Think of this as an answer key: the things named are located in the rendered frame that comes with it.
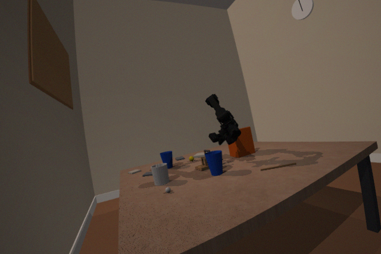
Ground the grey open cylinder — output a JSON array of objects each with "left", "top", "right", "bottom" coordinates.
[{"left": 151, "top": 163, "right": 169, "bottom": 186}]

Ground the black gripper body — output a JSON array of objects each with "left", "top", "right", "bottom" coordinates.
[{"left": 209, "top": 126, "right": 228, "bottom": 143}]

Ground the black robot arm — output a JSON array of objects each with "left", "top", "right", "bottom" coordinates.
[{"left": 206, "top": 94, "right": 241, "bottom": 145}]

